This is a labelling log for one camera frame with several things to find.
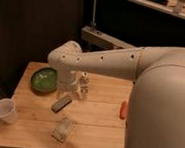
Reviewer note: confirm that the grey metal base beam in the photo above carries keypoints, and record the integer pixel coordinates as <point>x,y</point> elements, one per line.
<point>102,40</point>

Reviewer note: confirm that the white paper cup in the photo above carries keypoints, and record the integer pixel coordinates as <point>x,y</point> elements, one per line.
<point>8,111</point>

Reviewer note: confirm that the wooden table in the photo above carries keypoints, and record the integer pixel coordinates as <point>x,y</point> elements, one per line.
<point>96,122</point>

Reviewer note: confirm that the metal vertical pole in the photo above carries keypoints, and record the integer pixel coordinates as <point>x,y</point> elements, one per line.
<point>93,23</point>

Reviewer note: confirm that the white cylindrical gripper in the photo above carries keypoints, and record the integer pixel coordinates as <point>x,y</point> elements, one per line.
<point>67,77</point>

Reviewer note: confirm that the green ceramic bowl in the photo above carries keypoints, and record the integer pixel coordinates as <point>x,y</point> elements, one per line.
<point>44,80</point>

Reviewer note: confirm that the clear plastic snack packet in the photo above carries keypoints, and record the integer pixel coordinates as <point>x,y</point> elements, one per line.
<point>61,131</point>

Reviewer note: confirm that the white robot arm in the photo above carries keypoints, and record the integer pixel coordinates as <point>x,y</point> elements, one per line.
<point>156,107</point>

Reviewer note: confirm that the orange red carrot toy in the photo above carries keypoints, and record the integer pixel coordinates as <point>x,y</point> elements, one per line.
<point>123,110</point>

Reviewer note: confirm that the small clear labelled bottle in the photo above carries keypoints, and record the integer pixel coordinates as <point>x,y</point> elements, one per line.
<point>84,85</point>

